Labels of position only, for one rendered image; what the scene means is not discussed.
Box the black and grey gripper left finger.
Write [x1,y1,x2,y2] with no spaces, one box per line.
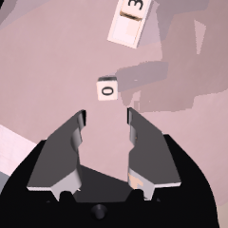
[0,109,86,228]

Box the white number cube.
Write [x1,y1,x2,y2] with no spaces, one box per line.
[97,77,118,101]
[120,0,149,22]

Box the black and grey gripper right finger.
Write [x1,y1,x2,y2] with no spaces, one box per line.
[127,107,219,228]

